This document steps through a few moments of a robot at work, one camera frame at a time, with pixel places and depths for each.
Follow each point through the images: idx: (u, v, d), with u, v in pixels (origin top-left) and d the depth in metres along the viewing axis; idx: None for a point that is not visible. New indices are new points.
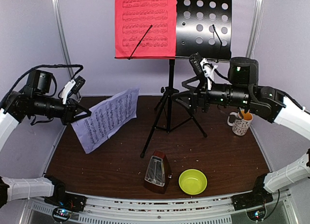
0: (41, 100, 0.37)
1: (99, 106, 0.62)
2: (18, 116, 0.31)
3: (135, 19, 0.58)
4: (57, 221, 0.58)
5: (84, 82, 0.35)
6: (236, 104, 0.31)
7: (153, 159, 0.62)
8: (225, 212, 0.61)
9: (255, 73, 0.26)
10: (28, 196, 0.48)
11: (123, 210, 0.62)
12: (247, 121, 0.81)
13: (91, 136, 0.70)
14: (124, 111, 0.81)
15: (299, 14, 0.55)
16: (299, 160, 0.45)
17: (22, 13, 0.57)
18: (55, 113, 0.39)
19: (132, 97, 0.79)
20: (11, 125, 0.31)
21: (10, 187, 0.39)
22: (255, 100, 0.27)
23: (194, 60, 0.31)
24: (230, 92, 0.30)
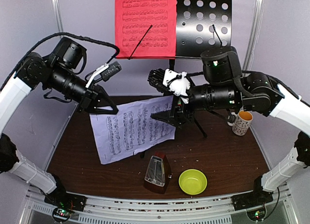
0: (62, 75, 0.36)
1: (129, 107, 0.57)
2: (30, 83, 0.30)
3: (135, 19, 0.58)
4: (57, 221, 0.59)
5: (118, 69, 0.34)
6: (223, 103, 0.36)
7: (153, 159, 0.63)
8: (225, 212, 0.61)
9: (234, 61, 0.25)
10: (29, 180, 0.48)
11: (123, 210, 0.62)
12: (247, 121, 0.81)
13: (111, 142, 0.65)
14: (157, 126, 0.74)
15: (298, 14, 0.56)
16: (288, 156, 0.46)
17: (22, 12, 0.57)
18: (73, 94, 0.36)
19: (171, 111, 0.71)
20: (22, 91, 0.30)
21: (19, 162, 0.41)
22: (248, 95, 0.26)
23: (157, 83, 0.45)
24: (210, 94, 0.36)
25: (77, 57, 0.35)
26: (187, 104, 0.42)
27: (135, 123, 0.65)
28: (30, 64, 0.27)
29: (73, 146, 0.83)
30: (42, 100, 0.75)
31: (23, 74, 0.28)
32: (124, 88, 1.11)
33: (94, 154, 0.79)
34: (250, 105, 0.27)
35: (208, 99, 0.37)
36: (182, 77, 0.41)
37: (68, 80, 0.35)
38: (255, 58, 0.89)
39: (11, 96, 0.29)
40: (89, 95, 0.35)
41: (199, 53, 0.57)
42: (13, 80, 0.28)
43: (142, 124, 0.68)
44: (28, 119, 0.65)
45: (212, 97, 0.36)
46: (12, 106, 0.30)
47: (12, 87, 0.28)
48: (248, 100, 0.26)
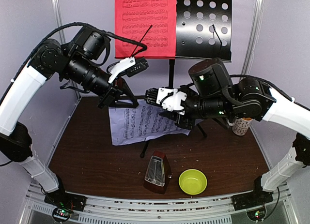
0: (82, 66, 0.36)
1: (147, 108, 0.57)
2: (45, 73, 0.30)
3: (135, 19, 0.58)
4: (57, 221, 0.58)
5: (145, 67, 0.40)
6: (214, 113, 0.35)
7: (152, 159, 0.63)
8: (225, 212, 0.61)
9: (221, 72, 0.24)
10: (34, 176, 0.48)
11: (123, 210, 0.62)
12: (247, 121, 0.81)
13: (126, 128, 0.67)
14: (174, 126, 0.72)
15: (298, 14, 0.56)
16: (287, 156, 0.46)
17: (22, 11, 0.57)
18: (95, 86, 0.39)
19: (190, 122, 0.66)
20: (37, 82, 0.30)
21: (32, 157, 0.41)
22: (238, 103, 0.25)
23: (150, 99, 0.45)
24: (201, 104, 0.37)
25: (99, 48, 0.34)
26: (184, 114, 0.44)
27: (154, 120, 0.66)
28: (46, 51, 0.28)
29: (73, 146, 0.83)
30: (42, 100, 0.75)
31: (38, 63, 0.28)
32: None
33: (95, 154, 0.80)
34: (241, 112, 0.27)
35: (200, 110, 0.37)
36: (174, 94, 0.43)
37: (89, 73, 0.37)
38: (255, 58, 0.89)
39: (25, 85, 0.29)
40: (111, 92, 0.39)
41: (199, 54, 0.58)
42: (28, 68, 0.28)
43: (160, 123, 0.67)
44: (28, 119, 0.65)
45: (203, 107, 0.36)
46: (26, 96, 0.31)
47: (26, 76, 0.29)
48: (238, 108, 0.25)
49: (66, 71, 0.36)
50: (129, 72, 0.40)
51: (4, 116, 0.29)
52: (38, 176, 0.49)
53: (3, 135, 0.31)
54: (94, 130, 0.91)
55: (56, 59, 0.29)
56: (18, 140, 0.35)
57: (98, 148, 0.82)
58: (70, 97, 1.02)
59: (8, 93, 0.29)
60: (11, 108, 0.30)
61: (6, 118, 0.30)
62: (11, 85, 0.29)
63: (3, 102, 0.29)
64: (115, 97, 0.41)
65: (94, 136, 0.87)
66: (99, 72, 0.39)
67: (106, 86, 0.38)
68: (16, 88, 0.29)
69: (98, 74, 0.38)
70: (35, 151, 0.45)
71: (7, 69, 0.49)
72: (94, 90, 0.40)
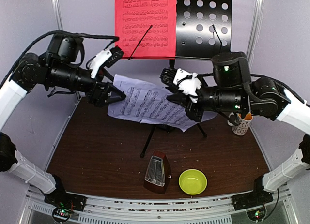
0: (63, 71, 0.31)
1: (158, 91, 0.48)
2: (25, 86, 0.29)
3: (135, 19, 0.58)
4: (57, 221, 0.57)
5: (121, 55, 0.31)
6: (228, 109, 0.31)
7: (152, 159, 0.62)
8: (225, 212, 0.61)
9: (245, 67, 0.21)
10: (27, 180, 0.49)
11: (123, 210, 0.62)
12: (247, 121, 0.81)
13: (123, 105, 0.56)
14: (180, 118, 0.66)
15: (298, 14, 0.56)
16: (292, 156, 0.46)
17: (22, 11, 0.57)
18: (80, 86, 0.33)
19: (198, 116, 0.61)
20: (17, 94, 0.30)
21: (17, 163, 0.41)
22: (256, 100, 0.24)
23: (166, 80, 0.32)
24: (218, 95, 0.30)
25: (75, 50, 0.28)
26: (197, 102, 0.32)
27: (163, 106, 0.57)
28: (25, 66, 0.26)
29: (73, 146, 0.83)
30: (42, 100, 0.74)
31: (18, 77, 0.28)
32: None
33: (95, 153, 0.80)
34: (257, 110, 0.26)
35: (216, 102, 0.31)
36: (193, 77, 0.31)
37: (71, 75, 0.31)
38: (255, 59, 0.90)
39: (7, 97, 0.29)
40: (98, 87, 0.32)
41: (198, 54, 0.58)
42: (9, 82, 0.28)
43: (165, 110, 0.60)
44: (28, 119, 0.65)
45: (221, 100, 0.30)
46: (8, 107, 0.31)
47: (7, 88, 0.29)
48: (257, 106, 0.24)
49: (49, 82, 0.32)
50: (109, 61, 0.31)
51: None
52: (32, 179, 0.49)
53: None
54: (94, 130, 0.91)
55: (36, 73, 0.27)
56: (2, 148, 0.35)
57: (98, 148, 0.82)
58: (70, 97, 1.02)
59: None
60: None
61: None
62: None
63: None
64: (104, 91, 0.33)
65: (94, 136, 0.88)
66: (81, 70, 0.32)
67: (91, 84, 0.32)
68: None
69: (81, 74, 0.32)
70: (22, 156, 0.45)
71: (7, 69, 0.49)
72: (81, 89, 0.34)
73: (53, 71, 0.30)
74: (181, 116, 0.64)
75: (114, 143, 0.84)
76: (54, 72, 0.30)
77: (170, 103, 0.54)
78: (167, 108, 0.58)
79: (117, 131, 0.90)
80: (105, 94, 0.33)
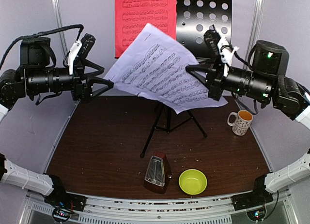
0: (40, 76, 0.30)
1: (184, 59, 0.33)
2: (6, 103, 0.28)
3: (135, 19, 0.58)
4: (57, 221, 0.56)
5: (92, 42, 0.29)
6: (254, 96, 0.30)
7: (152, 159, 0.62)
8: (225, 212, 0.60)
9: (285, 59, 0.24)
10: (23, 186, 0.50)
11: (123, 210, 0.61)
12: (247, 121, 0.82)
13: (131, 69, 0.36)
14: (185, 100, 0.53)
15: (299, 14, 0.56)
16: (300, 161, 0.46)
17: (21, 11, 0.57)
18: (63, 86, 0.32)
19: (206, 104, 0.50)
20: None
21: (7, 173, 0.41)
22: (286, 95, 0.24)
23: (211, 40, 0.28)
24: (250, 80, 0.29)
25: (43, 54, 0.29)
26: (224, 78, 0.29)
27: (178, 81, 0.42)
28: (2, 83, 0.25)
29: (73, 146, 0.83)
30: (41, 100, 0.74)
31: None
32: None
33: (95, 153, 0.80)
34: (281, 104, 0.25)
35: (243, 87, 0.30)
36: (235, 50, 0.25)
37: (49, 77, 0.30)
38: None
39: None
40: (78, 82, 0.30)
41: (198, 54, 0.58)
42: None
43: (174, 87, 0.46)
44: (28, 119, 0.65)
45: (252, 86, 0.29)
46: None
47: None
48: (284, 98, 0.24)
49: (28, 91, 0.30)
50: (81, 53, 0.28)
51: None
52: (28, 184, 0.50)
53: None
54: (94, 130, 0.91)
55: (15, 88, 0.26)
56: None
57: (98, 147, 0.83)
58: (70, 97, 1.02)
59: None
60: None
61: None
62: None
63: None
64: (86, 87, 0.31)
65: (94, 136, 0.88)
66: (58, 70, 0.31)
67: (70, 80, 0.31)
68: None
69: (58, 73, 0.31)
70: (12, 164, 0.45)
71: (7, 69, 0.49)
72: (64, 89, 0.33)
73: (30, 80, 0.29)
74: (187, 99, 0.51)
75: (114, 143, 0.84)
76: (32, 80, 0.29)
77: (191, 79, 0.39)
78: (179, 85, 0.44)
79: (117, 132, 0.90)
80: (87, 88, 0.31)
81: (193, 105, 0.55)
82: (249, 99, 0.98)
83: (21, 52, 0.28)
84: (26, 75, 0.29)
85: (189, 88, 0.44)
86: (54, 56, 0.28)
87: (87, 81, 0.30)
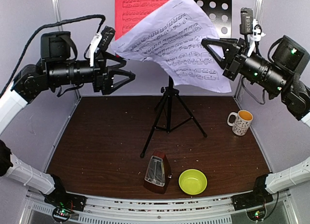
0: (60, 68, 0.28)
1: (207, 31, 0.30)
2: (27, 96, 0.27)
3: (135, 19, 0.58)
4: (57, 221, 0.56)
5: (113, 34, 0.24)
6: (266, 87, 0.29)
7: (152, 159, 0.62)
8: (225, 212, 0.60)
9: (307, 60, 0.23)
10: (26, 183, 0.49)
11: (123, 210, 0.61)
12: (247, 121, 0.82)
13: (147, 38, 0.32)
14: (187, 75, 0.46)
15: (299, 14, 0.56)
16: (302, 164, 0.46)
17: (21, 10, 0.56)
18: (83, 79, 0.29)
19: (206, 86, 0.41)
20: (18, 105, 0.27)
21: (13, 167, 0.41)
22: (296, 93, 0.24)
23: (246, 15, 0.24)
24: (268, 69, 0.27)
25: (65, 48, 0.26)
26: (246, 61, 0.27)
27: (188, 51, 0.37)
28: (24, 78, 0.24)
29: (73, 146, 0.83)
30: (41, 100, 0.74)
31: (21, 88, 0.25)
32: (124, 89, 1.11)
33: (95, 153, 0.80)
34: (289, 101, 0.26)
35: (260, 76, 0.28)
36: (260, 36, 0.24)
37: (70, 69, 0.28)
38: None
39: (6, 108, 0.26)
40: (98, 73, 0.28)
41: None
42: (10, 92, 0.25)
43: (181, 56, 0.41)
44: (28, 119, 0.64)
45: (268, 76, 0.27)
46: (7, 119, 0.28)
47: (9, 99, 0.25)
48: (296, 98, 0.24)
49: (52, 85, 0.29)
50: (101, 45, 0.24)
51: None
52: (30, 182, 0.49)
53: None
54: (94, 130, 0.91)
55: (37, 82, 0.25)
56: None
57: (98, 147, 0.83)
58: (70, 97, 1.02)
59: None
60: None
61: None
62: None
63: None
64: (107, 77, 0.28)
65: (94, 136, 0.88)
66: (78, 63, 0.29)
67: (92, 72, 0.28)
68: None
69: (79, 66, 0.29)
70: (17, 158, 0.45)
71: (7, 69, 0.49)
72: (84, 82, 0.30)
73: (51, 72, 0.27)
74: (190, 75, 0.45)
75: (115, 143, 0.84)
76: (53, 73, 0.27)
77: (203, 54, 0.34)
78: (187, 55, 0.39)
79: (117, 132, 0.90)
80: (107, 80, 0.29)
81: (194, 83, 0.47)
82: (249, 99, 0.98)
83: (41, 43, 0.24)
84: (48, 67, 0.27)
85: (196, 63, 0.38)
86: (73, 45, 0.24)
87: (108, 69, 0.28)
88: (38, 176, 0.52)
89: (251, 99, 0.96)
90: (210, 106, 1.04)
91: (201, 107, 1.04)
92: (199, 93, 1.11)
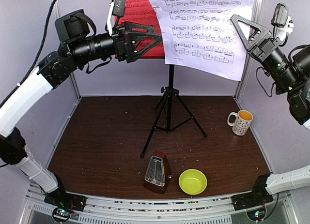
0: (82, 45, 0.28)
1: (242, 3, 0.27)
2: (53, 81, 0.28)
3: (135, 19, 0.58)
4: (57, 221, 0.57)
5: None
6: (277, 83, 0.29)
7: (152, 159, 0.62)
8: (225, 212, 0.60)
9: None
10: (31, 176, 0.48)
11: (123, 210, 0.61)
12: (247, 121, 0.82)
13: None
14: (189, 53, 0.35)
15: (298, 14, 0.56)
16: (305, 169, 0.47)
17: (21, 10, 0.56)
18: (106, 51, 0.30)
19: (211, 70, 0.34)
20: (44, 89, 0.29)
21: (27, 158, 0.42)
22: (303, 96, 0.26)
23: (284, 8, 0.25)
24: (286, 67, 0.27)
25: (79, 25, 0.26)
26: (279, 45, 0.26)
27: (207, 24, 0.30)
28: (52, 63, 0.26)
29: (73, 146, 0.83)
30: (41, 100, 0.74)
31: (48, 72, 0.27)
32: (124, 89, 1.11)
33: (95, 153, 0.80)
34: (294, 103, 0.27)
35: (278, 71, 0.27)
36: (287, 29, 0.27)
37: (91, 44, 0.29)
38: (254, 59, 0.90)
39: (32, 91, 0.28)
40: (117, 39, 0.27)
41: None
42: (37, 76, 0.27)
43: (194, 28, 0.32)
44: (28, 119, 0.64)
45: (285, 73, 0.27)
46: (30, 102, 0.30)
47: (35, 82, 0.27)
48: (302, 102, 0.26)
49: (78, 64, 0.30)
50: (115, 11, 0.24)
51: (4, 119, 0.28)
52: (37, 176, 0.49)
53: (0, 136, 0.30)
54: (94, 130, 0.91)
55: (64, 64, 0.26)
56: (13, 141, 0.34)
57: (98, 147, 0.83)
58: (70, 97, 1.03)
59: (13, 95, 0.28)
60: (14, 112, 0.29)
61: (6, 121, 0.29)
62: (17, 89, 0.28)
63: (7, 104, 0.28)
64: (128, 41, 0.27)
65: (94, 136, 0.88)
66: (98, 37, 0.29)
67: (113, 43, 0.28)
68: (21, 94, 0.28)
69: (98, 39, 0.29)
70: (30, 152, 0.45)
71: (6, 70, 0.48)
72: (109, 53, 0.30)
73: (74, 52, 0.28)
74: (193, 53, 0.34)
75: (114, 143, 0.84)
76: (75, 52, 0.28)
77: (224, 32, 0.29)
78: (203, 29, 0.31)
79: (117, 132, 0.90)
80: (129, 45, 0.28)
81: (194, 64, 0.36)
82: (249, 99, 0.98)
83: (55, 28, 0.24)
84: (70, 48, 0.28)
85: (211, 39, 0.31)
86: (91, 22, 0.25)
87: (127, 33, 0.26)
88: (46, 174, 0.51)
89: (251, 99, 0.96)
90: (210, 106, 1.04)
91: (201, 107, 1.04)
92: (199, 93, 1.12)
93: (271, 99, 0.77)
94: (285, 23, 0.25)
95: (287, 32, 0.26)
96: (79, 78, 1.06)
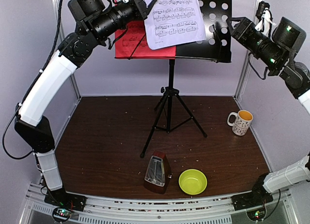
0: (102, 21, 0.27)
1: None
2: (77, 60, 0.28)
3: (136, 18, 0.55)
4: (57, 221, 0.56)
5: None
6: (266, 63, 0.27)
7: (152, 159, 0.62)
8: (225, 212, 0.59)
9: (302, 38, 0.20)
10: (42, 172, 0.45)
11: (123, 210, 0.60)
12: (247, 121, 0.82)
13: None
14: (166, 33, 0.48)
15: (297, 13, 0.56)
16: (299, 162, 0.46)
17: (21, 8, 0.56)
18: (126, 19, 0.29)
19: (186, 38, 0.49)
20: (68, 70, 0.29)
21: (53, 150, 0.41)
22: (291, 65, 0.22)
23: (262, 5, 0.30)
24: (264, 45, 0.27)
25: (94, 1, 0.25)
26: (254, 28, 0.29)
27: (176, 7, 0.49)
28: (73, 43, 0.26)
29: (73, 146, 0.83)
30: None
31: (70, 52, 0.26)
32: (124, 89, 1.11)
33: (95, 153, 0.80)
34: (285, 76, 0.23)
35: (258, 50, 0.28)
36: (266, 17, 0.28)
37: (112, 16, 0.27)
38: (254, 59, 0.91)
39: (56, 74, 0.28)
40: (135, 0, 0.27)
41: (197, 55, 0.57)
42: (59, 57, 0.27)
43: (167, 11, 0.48)
44: None
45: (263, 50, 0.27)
46: (55, 86, 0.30)
47: (58, 64, 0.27)
48: (291, 71, 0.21)
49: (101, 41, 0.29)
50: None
51: (32, 106, 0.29)
52: (47, 172, 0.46)
53: (29, 126, 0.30)
54: (94, 130, 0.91)
55: (85, 41, 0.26)
56: (43, 128, 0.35)
57: (98, 147, 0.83)
58: (70, 97, 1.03)
59: (38, 82, 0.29)
60: (40, 98, 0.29)
61: (34, 109, 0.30)
62: (40, 75, 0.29)
63: (31, 93, 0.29)
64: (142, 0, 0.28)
65: (94, 136, 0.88)
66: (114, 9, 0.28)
67: (132, 8, 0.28)
68: (45, 78, 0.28)
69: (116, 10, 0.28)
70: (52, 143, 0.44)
71: (6, 70, 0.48)
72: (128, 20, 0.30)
73: (97, 28, 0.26)
74: (170, 32, 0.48)
75: (114, 143, 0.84)
76: (100, 27, 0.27)
77: (188, 12, 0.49)
78: (174, 11, 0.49)
79: (118, 131, 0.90)
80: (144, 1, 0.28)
81: (174, 40, 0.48)
82: (248, 99, 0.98)
83: (72, 11, 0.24)
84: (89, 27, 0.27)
85: (181, 17, 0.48)
86: None
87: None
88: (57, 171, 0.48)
89: (250, 99, 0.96)
90: (210, 106, 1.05)
91: (201, 107, 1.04)
92: (199, 93, 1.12)
93: (271, 98, 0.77)
94: (262, 12, 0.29)
95: (264, 18, 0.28)
96: (79, 78, 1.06)
